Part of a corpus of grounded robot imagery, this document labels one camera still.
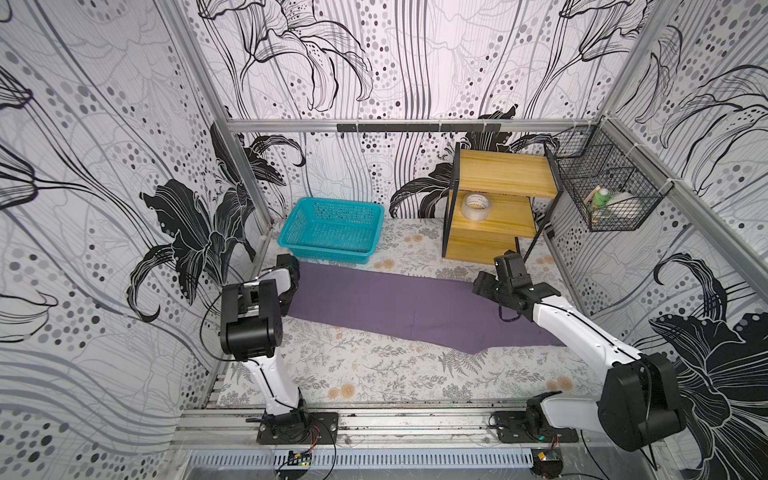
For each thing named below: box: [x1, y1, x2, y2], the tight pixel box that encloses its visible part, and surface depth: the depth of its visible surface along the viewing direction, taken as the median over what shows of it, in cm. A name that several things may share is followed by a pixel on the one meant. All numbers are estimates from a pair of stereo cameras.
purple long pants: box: [287, 262, 565, 354], surface depth 95 cm
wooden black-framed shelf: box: [442, 142, 563, 265], surface depth 98 cm
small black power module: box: [531, 448, 563, 479], surface depth 71 cm
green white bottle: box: [594, 187, 612, 209], surface depth 80 cm
